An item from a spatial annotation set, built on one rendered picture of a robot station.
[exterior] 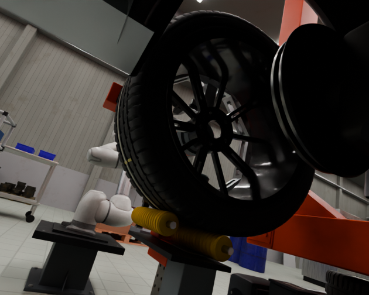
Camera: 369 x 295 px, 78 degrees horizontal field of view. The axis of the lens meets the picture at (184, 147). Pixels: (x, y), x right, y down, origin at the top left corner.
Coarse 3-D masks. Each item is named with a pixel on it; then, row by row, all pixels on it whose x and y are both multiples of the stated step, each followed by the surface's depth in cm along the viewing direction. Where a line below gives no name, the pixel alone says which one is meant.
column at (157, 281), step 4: (160, 264) 116; (160, 268) 113; (164, 268) 114; (156, 272) 115; (160, 272) 112; (164, 272) 109; (156, 276) 114; (160, 276) 110; (156, 280) 112; (160, 280) 109; (156, 284) 111; (160, 284) 107; (152, 288) 113; (156, 288) 110; (152, 292) 111; (156, 292) 108
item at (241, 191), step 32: (192, 64) 78; (224, 64) 81; (256, 64) 78; (256, 96) 88; (192, 128) 76; (224, 128) 81; (256, 128) 93; (256, 160) 89; (288, 160) 75; (224, 192) 79; (256, 192) 72
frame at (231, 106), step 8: (176, 80) 87; (184, 80) 93; (208, 80) 93; (216, 96) 101; (224, 96) 100; (232, 96) 98; (224, 104) 103; (232, 104) 99; (240, 104) 99; (240, 120) 99; (240, 128) 103; (248, 128) 101; (240, 144) 102; (248, 144) 98; (240, 152) 100; (248, 152) 97; (248, 160) 96; (240, 176) 93; (232, 184) 90
